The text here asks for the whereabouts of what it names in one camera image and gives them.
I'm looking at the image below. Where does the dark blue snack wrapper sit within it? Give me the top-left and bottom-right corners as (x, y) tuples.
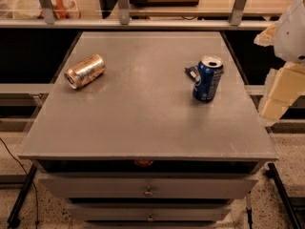
(185, 66), (200, 81)

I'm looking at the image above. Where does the black right floor rail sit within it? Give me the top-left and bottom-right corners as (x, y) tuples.
(266, 163), (305, 229)

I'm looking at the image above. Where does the red object in drawer gap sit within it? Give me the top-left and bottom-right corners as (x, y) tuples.
(134, 159), (153, 168)

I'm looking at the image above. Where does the orange white plastic bag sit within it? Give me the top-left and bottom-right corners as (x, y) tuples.
(37, 0), (82, 19)

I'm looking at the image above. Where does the black floor cable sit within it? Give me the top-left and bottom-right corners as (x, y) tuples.
(0, 137), (40, 229)

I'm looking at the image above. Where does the black floor rail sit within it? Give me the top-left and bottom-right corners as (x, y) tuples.
(266, 163), (305, 229)
(7, 165), (37, 229)

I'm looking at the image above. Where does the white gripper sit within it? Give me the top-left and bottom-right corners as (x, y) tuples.
(254, 0), (305, 126)

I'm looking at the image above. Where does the grey drawer cabinet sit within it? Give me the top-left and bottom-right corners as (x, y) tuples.
(21, 31), (276, 229)

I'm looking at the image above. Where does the grey metal shelf rail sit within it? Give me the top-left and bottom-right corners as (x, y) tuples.
(0, 19), (274, 31)

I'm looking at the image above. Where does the blue pepsi can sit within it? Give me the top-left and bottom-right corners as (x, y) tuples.
(193, 55), (224, 102)

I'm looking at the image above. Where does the black left floor rail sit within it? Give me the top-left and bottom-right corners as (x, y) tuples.
(7, 165), (37, 229)

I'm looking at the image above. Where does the lower drawer knob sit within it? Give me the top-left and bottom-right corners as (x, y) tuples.
(147, 213), (154, 222)

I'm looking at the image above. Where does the drawer knob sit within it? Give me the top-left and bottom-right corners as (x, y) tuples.
(147, 213), (154, 222)
(144, 186), (153, 198)

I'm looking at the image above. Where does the gold soda can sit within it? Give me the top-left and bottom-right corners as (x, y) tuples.
(64, 54), (106, 90)

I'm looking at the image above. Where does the upper drawer knob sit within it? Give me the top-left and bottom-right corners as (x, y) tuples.
(144, 186), (153, 198)

